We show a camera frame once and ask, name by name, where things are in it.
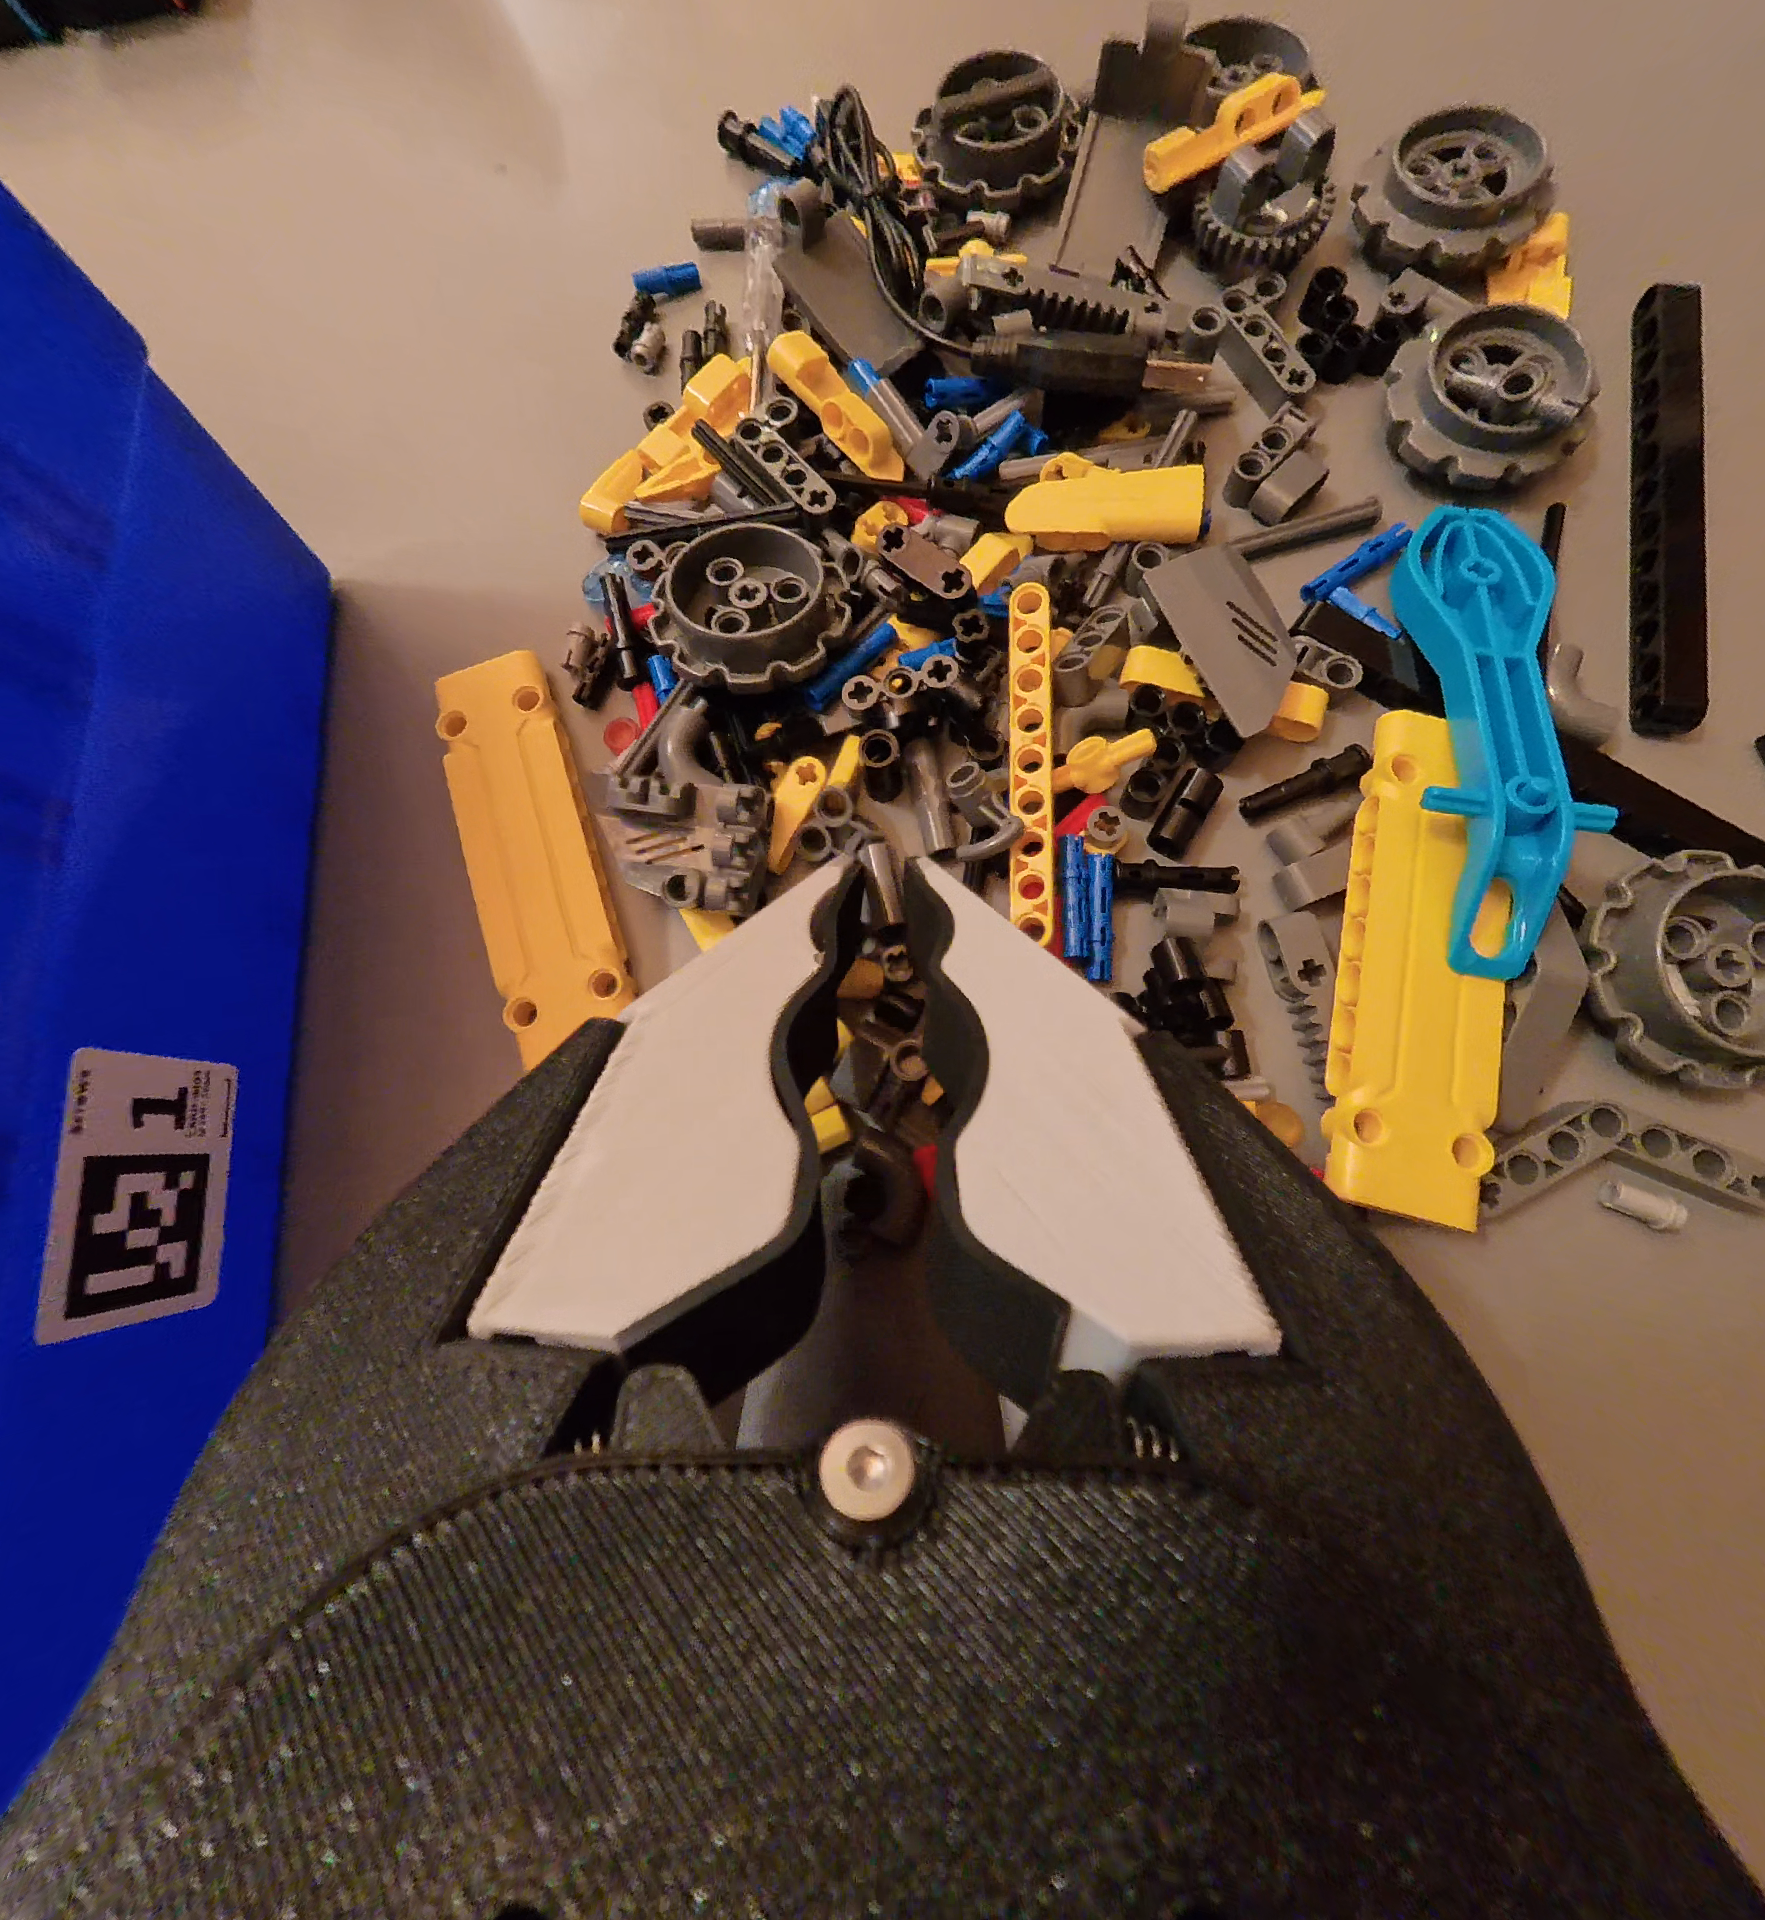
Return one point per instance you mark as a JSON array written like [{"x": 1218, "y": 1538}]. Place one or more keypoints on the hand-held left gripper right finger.
[{"x": 1106, "y": 1183}]

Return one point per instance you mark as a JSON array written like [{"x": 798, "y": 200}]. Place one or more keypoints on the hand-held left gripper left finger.
[{"x": 643, "y": 1183}]

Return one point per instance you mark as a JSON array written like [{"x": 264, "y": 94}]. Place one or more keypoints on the small dark brick pin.
[{"x": 880, "y": 885}]

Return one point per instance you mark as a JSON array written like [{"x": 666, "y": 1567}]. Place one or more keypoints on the dark grey toothed wheel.
[{"x": 1648, "y": 990}]

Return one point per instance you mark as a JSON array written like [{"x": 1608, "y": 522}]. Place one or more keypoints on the pile of toy brick pieces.
[{"x": 740, "y": 592}]

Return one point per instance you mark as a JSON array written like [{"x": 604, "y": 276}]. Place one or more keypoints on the yellow flat brick panel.
[
  {"x": 1417, "y": 1035},
  {"x": 529, "y": 855}
]

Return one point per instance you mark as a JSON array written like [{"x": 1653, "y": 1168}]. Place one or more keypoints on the cyan brick separator tool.
[{"x": 1484, "y": 704}]

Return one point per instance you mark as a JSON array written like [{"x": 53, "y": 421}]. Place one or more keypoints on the blue plastic storage bin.
[{"x": 102, "y": 751}]

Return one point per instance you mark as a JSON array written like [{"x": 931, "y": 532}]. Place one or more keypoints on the long black brick beam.
[{"x": 1671, "y": 510}]

